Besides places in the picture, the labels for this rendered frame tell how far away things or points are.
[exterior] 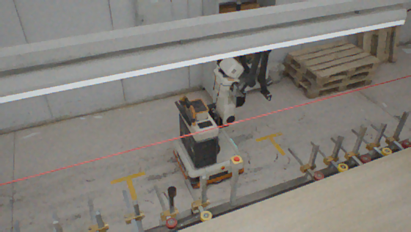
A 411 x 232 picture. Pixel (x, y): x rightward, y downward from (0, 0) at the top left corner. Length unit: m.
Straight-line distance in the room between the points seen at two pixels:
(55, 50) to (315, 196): 2.16
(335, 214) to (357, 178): 0.45
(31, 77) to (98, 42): 0.26
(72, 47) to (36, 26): 3.21
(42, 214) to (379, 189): 3.21
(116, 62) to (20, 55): 0.31
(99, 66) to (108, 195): 2.78
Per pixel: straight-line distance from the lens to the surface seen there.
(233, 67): 3.28
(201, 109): 3.46
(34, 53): 1.28
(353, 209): 2.83
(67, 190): 4.15
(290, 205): 2.70
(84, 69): 1.30
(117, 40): 1.28
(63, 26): 4.47
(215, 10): 4.39
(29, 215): 4.08
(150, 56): 1.33
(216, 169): 3.75
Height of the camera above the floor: 2.99
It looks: 38 degrees down
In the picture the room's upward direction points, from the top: 1 degrees clockwise
